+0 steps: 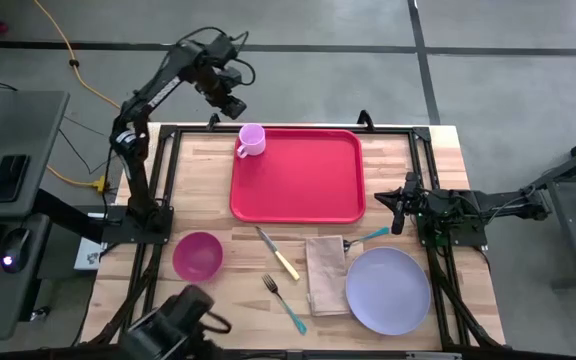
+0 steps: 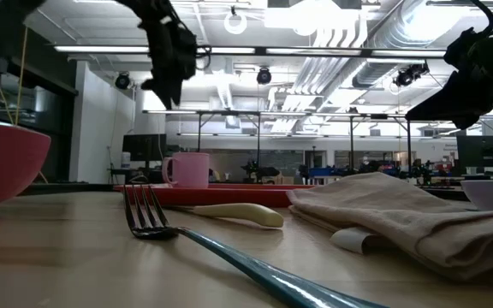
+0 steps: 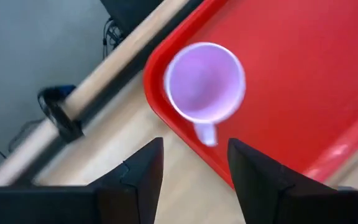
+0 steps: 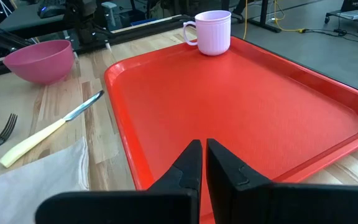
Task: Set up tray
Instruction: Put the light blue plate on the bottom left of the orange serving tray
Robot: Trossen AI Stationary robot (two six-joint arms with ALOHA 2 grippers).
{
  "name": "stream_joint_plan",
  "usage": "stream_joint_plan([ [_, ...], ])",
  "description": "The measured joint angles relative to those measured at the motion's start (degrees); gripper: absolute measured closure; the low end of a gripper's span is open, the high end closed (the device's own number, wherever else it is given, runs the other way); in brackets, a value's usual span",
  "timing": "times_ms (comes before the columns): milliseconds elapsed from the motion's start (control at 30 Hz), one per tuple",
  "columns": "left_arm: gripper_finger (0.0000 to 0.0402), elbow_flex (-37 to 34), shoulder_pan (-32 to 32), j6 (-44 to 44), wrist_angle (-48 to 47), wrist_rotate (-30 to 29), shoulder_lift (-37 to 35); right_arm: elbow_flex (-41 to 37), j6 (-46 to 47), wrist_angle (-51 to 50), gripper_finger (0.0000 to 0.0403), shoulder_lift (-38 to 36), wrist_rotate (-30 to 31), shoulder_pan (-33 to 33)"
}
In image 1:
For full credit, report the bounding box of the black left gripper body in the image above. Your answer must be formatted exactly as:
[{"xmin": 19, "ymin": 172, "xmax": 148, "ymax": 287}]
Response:
[{"xmin": 206, "ymin": 64, "xmax": 244, "ymax": 104}]

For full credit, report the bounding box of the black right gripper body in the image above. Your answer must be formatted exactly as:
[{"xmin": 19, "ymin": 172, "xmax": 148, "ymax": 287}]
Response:
[{"xmin": 391, "ymin": 192, "xmax": 422, "ymax": 235}]

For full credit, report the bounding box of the pale pink mug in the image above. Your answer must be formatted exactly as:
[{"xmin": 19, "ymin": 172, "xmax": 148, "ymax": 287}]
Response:
[{"xmin": 236, "ymin": 123, "xmax": 267, "ymax": 160}]

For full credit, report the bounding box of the lavender plastic plate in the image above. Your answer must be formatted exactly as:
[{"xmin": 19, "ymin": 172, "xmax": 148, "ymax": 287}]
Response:
[{"xmin": 344, "ymin": 246, "xmax": 433, "ymax": 337}]

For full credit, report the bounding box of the beige cloth napkin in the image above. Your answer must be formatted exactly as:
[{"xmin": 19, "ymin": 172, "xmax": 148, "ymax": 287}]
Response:
[{"xmin": 304, "ymin": 235, "xmax": 352, "ymax": 317}]

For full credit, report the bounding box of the knife with cream handle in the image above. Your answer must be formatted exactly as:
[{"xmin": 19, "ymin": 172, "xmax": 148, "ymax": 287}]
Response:
[{"xmin": 254, "ymin": 225, "xmax": 302, "ymax": 282}]

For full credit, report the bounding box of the magenta plastic bowl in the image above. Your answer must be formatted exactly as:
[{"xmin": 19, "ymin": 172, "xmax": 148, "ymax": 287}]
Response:
[{"xmin": 172, "ymin": 231, "xmax": 225, "ymax": 283}]

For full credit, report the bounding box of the fork with teal handle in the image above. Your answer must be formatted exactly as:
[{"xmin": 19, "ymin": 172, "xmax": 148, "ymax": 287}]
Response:
[{"xmin": 261, "ymin": 272, "xmax": 308, "ymax": 337}]

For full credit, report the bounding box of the red plastic tray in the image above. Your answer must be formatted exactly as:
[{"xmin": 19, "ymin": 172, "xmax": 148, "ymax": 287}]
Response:
[{"xmin": 229, "ymin": 127, "xmax": 368, "ymax": 225}]

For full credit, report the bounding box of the white printed box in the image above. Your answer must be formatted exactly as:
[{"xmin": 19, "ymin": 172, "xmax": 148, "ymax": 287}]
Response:
[{"xmin": 73, "ymin": 237, "xmax": 109, "ymax": 271}]

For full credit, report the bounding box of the grey desk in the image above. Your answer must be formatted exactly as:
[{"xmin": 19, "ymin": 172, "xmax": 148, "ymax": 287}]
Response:
[{"xmin": 0, "ymin": 89, "xmax": 71, "ymax": 342}]

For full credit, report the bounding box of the black smartphone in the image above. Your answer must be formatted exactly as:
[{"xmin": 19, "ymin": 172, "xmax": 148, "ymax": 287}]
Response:
[{"xmin": 0, "ymin": 154, "xmax": 31, "ymax": 204}]

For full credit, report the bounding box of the black computer mouse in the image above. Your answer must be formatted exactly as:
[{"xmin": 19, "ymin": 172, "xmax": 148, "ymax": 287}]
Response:
[{"xmin": 0, "ymin": 227, "xmax": 33, "ymax": 275}]

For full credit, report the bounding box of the spoon with teal handle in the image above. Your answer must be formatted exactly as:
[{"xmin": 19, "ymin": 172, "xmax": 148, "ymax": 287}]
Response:
[{"xmin": 342, "ymin": 226, "xmax": 392, "ymax": 251}]

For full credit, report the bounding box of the black aluminium table frame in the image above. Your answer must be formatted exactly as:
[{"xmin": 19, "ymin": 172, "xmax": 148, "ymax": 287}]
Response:
[{"xmin": 81, "ymin": 122, "xmax": 508, "ymax": 351}]

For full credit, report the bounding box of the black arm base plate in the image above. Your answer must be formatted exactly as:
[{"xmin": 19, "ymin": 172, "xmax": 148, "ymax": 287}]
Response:
[
  {"xmin": 100, "ymin": 204, "xmax": 175, "ymax": 246},
  {"xmin": 415, "ymin": 209, "xmax": 489, "ymax": 250}
]

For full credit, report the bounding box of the yellow extension cord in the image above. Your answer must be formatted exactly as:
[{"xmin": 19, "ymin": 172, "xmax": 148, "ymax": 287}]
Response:
[{"xmin": 32, "ymin": 0, "xmax": 122, "ymax": 110}]

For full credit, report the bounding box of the silver metal bracket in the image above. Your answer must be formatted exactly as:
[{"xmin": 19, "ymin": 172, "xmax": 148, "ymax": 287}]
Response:
[{"xmin": 405, "ymin": 351, "xmax": 464, "ymax": 360}]

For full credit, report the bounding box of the black bulky device with strap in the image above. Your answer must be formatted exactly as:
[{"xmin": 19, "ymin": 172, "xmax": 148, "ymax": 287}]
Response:
[{"xmin": 117, "ymin": 283, "xmax": 233, "ymax": 360}]

